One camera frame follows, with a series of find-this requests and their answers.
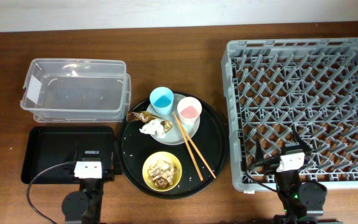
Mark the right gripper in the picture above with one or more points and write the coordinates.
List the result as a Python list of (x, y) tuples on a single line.
[(272, 160)]

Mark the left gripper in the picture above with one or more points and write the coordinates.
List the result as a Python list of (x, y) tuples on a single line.
[(108, 170)]

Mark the gold snack wrapper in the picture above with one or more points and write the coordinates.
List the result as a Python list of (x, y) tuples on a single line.
[(146, 117)]

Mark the yellow bowl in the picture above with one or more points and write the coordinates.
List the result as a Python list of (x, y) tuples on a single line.
[(152, 159)]

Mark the food scraps and rice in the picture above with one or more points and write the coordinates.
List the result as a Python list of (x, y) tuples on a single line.
[(162, 173)]

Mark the white tissue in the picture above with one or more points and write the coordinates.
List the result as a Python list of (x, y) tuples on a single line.
[(154, 127)]

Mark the wooden chopstick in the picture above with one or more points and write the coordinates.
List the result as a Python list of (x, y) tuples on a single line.
[(190, 141), (182, 130)]

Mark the light blue plastic cup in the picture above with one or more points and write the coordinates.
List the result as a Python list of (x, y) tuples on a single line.
[(161, 99)]

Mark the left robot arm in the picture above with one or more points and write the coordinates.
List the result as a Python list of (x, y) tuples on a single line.
[(84, 205)]

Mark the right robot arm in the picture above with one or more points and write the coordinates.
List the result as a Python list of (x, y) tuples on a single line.
[(302, 201)]

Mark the grey plastic dishwasher rack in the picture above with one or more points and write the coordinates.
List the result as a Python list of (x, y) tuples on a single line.
[(275, 87)]

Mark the clear plastic waste bin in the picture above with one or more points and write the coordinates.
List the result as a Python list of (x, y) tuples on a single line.
[(72, 90)]

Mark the black rectangular tray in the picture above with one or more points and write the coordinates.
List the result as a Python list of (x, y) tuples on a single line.
[(51, 145)]

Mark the round black serving tray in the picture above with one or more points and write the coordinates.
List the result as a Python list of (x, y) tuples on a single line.
[(133, 148)]

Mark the grey round plate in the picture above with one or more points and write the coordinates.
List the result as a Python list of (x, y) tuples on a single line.
[(173, 136)]

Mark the pink plastic cup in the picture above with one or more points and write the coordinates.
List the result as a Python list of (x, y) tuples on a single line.
[(189, 110)]

